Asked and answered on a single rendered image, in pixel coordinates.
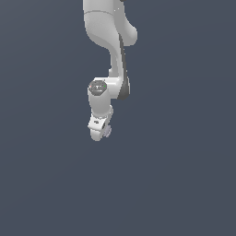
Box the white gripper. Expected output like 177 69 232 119
87 105 114 142

